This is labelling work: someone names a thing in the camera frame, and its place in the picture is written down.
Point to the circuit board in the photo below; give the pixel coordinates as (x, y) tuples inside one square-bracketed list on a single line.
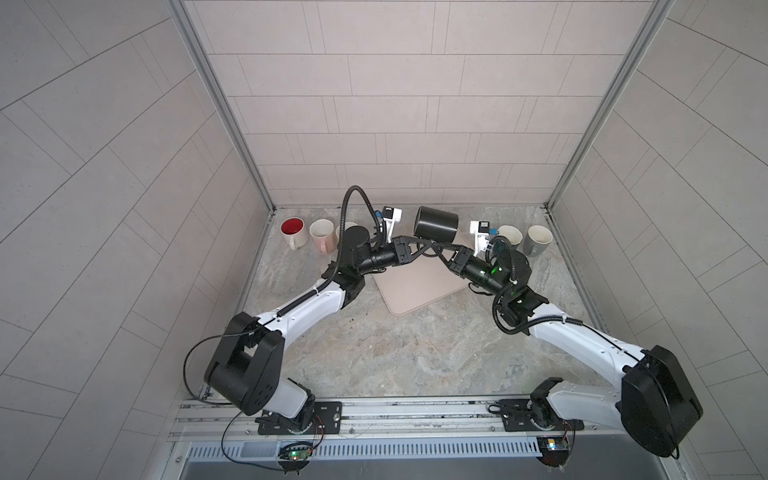
[(295, 456), (555, 451)]

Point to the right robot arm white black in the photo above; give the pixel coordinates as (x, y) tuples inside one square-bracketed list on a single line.
[(648, 394)]

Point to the black mug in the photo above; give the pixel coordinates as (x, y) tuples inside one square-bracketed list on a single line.
[(435, 225)]

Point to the white mug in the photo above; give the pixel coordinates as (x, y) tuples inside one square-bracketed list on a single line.
[(295, 233)]

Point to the dark green mug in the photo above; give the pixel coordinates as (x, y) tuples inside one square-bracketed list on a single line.
[(511, 233)]

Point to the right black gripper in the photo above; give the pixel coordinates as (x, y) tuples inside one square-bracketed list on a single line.
[(462, 261)]

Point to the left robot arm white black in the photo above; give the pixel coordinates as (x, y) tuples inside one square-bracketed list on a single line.
[(246, 365)]

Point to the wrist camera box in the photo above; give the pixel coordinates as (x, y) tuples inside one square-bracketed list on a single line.
[(481, 231), (390, 216)]

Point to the pink mug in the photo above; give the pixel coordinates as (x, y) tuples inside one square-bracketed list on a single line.
[(323, 235)]

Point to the grey mug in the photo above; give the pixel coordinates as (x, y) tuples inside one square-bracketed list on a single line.
[(536, 241)]

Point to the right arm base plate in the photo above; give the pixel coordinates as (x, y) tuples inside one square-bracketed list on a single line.
[(518, 415)]

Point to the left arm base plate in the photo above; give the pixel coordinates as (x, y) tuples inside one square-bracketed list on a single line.
[(320, 417)]

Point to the left circuit board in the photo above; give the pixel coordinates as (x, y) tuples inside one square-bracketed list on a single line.
[(295, 456)]

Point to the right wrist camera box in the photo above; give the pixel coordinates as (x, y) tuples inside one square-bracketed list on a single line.
[(481, 231)]

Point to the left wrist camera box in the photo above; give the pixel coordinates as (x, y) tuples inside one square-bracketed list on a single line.
[(390, 216)]

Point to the right circuit board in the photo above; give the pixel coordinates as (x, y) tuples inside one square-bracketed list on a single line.
[(555, 451)]

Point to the light green mug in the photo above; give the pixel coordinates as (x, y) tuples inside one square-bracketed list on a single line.
[(340, 228)]

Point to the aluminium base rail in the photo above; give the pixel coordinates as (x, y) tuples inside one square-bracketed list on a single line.
[(391, 416)]

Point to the white vent grille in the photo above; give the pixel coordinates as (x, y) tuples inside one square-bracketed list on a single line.
[(361, 449)]

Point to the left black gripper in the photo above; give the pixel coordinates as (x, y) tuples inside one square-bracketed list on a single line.
[(396, 252)]

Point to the beige rectangular tray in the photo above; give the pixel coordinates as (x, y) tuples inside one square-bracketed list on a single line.
[(410, 287)]

